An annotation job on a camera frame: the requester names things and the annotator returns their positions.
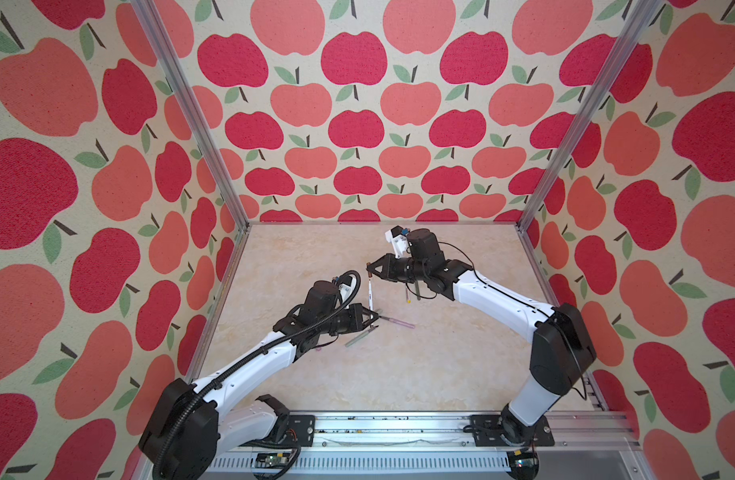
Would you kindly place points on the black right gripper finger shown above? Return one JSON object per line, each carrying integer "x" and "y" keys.
{"x": 380, "y": 266}
{"x": 381, "y": 276}

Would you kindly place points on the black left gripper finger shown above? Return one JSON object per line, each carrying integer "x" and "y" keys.
{"x": 368, "y": 324}
{"x": 366, "y": 313}

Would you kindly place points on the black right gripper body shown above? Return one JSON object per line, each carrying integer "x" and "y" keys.
{"x": 402, "y": 269}

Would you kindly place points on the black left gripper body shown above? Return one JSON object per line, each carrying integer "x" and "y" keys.
{"x": 349, "y": 320}

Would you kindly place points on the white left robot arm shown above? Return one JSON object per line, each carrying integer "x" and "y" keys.
{"x": 194, "y": 422}

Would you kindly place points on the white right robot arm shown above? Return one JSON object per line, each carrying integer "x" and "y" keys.
{"x": 561, "y": 346}

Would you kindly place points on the light green pen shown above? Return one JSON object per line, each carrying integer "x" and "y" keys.
{"x": 361, "y": 336}

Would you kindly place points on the purple pen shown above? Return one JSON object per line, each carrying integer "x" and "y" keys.
{"x": 399, "y": 322}

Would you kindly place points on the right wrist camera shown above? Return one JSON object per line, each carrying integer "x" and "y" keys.
{"x": 397, "y": 238}

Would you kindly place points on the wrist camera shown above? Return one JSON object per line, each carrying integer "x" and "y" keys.
{"x": 397, "y": 238}
{"x": 348, "y": 284}

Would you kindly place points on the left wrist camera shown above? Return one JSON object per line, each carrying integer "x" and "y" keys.
{"x": 348, "y": 284}

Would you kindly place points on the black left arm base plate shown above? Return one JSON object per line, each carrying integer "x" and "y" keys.
{"x": 297, "y": 430}

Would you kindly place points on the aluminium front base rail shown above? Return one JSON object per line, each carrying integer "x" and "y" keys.
{"x": 432, "y": 445}

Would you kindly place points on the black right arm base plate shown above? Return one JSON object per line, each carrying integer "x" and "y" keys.
{"x": 492, "y": 431}

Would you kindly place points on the aluminium left rear corner post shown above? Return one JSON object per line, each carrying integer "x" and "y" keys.
{"x": 154, "y": 27}

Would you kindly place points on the aluminium corner post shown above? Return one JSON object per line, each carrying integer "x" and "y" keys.
{"x": 154, "y": 27}
{"x": 637, "y": 22}

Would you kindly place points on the aluminium right rear corner post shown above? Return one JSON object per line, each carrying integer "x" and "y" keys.
{"x": 637, "y": 22}

